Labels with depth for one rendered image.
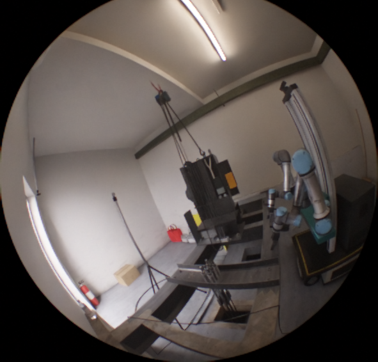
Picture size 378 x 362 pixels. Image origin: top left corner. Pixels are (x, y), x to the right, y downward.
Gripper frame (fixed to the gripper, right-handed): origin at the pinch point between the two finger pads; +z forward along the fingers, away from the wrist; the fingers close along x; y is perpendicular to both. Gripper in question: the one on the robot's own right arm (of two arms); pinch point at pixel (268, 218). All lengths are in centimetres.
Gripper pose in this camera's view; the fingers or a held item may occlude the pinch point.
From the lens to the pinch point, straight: 149.8
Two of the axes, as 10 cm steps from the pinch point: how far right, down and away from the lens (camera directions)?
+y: 9.2, 0.3, -3.9
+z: -0.4, 10.0, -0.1
